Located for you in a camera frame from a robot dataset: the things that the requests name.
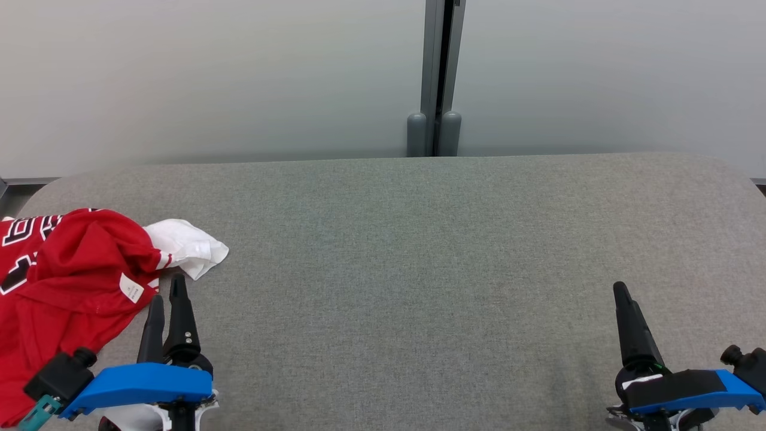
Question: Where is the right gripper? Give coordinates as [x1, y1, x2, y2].
[606, 281, 719, 431]

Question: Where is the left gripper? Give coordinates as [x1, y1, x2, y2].
[99, 274, 220, 431]

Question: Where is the red white basketball jersey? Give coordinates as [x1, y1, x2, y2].
[0, 208, 230, 427]

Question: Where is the grey partition post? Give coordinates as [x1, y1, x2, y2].
[407, 0, 467, 157]

